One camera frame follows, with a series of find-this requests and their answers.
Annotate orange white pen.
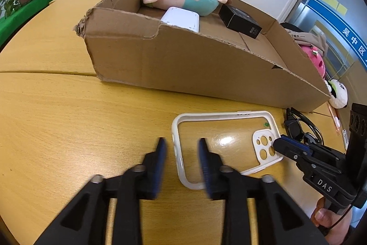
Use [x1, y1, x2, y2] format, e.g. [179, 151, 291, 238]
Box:
[327, 102, 342, 135]

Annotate white rectangular box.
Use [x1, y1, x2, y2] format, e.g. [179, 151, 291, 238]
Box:
[161, 7, 200, 33]

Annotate small white packet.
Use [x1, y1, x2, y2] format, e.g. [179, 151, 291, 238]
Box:
[342, 129, 349, 150]

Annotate brown cardboard box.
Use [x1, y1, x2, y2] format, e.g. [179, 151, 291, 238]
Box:
[75, 0, 330, 112]

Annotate green cloth covered stand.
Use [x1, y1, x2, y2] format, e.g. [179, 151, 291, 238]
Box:
[1, 0, 53, 49]

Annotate yellow sticky notes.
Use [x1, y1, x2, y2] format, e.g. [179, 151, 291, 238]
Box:
[321, 0, 348, 16]

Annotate black small box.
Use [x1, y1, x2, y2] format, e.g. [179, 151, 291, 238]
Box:
[219, 4, 262, 39]

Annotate blue banner with characters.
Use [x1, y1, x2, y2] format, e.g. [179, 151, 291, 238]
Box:
[306, 0, 367, 69]

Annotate white panda plush toy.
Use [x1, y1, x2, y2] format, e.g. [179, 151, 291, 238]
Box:
[325, 79, 348, 109]

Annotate person's hand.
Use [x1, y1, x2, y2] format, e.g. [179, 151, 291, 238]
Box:
[310, 197, 352, 245]

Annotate black sunglasses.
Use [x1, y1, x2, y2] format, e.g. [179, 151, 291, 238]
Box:
[284, 107, 325, 146]

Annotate grey beige cloth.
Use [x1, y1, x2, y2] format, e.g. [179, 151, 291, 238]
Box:
[281, 22, 328, 56]

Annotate white clear phone case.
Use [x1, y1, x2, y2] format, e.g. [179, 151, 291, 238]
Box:
[172, 111, 282, 190]

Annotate black camera box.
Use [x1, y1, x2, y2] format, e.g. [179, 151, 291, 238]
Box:
[348, 103, 366, 150]

